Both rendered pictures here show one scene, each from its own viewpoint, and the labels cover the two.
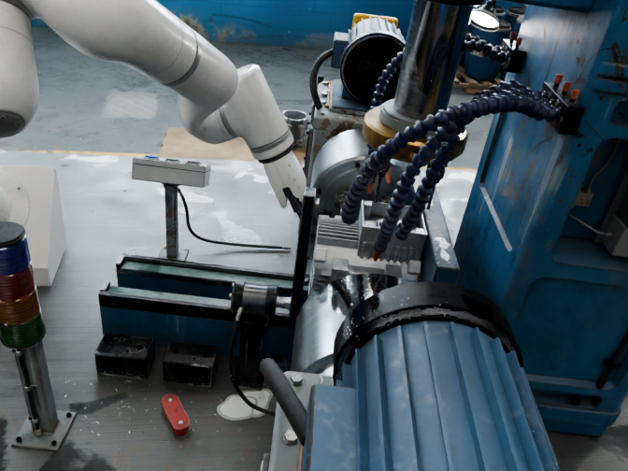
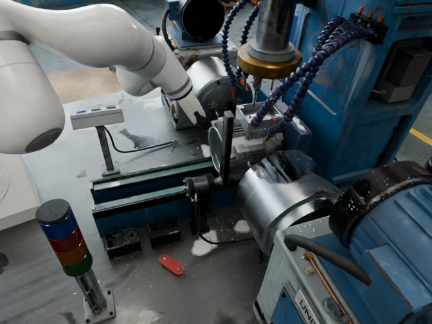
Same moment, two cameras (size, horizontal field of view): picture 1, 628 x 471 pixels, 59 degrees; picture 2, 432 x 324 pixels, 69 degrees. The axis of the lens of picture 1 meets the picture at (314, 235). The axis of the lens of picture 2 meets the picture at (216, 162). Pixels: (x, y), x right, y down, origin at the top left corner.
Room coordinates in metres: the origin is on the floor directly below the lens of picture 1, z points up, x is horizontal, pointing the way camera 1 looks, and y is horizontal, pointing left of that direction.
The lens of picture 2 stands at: (0.17, 0.27, 1.68)
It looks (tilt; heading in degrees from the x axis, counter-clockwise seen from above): 42 degrees down; 340
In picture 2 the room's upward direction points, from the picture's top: 3 degrees clockwise
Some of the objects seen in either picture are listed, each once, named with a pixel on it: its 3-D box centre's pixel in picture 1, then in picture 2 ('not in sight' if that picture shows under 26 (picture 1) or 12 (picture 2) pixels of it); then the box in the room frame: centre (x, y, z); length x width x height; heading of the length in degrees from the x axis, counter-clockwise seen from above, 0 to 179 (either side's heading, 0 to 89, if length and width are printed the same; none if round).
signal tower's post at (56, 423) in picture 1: (25, 343); (80, 268); (0.61, 0.42, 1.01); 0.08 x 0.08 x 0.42; 2
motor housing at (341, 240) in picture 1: (361, 268); (243, 144); (0.93, -0.10, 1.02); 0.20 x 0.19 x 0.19; 91
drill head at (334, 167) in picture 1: (361, 178); (211, 88); (1.28, -0.10, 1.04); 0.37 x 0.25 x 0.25; 2
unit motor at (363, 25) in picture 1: (353, 95); (185, 36); (1.56, -0.06, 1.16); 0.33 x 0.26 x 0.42; 2
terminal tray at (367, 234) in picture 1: (390, 232); (258, 120); (0.93, -0.14, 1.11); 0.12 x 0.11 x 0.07; 91
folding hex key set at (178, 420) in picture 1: (175, 414); (171, 265); (0.67, 0.21, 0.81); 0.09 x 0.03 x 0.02; 36
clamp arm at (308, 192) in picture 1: (301, 256); (225, 152); (0.79, 0.02, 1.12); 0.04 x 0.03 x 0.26; 92
